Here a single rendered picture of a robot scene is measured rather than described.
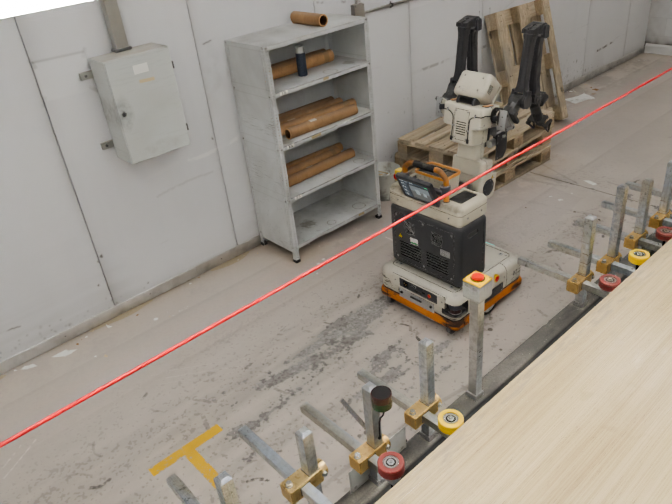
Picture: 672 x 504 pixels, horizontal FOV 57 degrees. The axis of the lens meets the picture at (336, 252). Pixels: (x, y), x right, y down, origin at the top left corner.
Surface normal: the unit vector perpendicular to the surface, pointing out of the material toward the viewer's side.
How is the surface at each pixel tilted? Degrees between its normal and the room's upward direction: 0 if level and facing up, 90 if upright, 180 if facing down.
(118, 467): 0
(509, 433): 0
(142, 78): 90
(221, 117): 90
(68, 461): 0
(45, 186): 90
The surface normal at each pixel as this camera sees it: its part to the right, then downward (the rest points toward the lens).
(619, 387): -0.10, -0.85
